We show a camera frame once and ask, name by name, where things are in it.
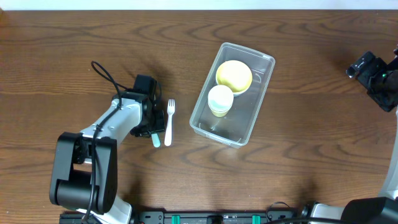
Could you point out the white plastic cup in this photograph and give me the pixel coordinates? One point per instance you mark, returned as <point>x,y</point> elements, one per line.
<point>221,94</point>

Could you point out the yellow plastic bowl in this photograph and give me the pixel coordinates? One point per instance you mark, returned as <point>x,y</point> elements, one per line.
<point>234,74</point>

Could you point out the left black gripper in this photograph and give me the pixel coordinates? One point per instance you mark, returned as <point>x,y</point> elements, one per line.
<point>158,121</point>

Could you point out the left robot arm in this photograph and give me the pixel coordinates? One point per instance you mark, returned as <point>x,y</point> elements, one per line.
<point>85,168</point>

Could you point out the white plastic bowl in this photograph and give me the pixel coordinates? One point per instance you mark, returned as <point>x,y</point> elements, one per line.
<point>240,92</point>

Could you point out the clear plastic container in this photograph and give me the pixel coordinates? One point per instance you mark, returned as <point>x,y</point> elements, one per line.
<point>235,127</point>

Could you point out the yellow plastic cup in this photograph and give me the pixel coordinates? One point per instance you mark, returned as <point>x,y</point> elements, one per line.
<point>218,113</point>

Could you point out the teal plastic spoon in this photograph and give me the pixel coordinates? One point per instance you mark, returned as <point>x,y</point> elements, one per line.
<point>156,140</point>

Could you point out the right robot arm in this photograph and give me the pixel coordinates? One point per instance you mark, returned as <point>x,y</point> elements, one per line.
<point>380,209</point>

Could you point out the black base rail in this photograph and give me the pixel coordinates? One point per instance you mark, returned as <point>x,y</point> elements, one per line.
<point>211,218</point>

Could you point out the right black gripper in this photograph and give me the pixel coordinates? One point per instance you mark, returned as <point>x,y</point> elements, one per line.
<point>364,66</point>

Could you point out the grey plastic cup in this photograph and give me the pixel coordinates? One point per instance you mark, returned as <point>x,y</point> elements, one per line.
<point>217,108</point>

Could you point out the white plastic fork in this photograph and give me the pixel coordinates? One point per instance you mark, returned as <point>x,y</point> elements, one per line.
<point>170,113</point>

